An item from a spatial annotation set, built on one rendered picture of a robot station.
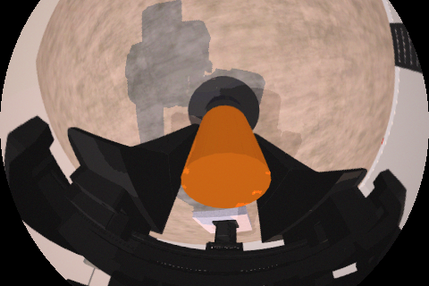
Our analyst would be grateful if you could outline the orange knob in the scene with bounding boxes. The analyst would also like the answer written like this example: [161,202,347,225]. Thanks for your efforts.
[181,105,272,208]

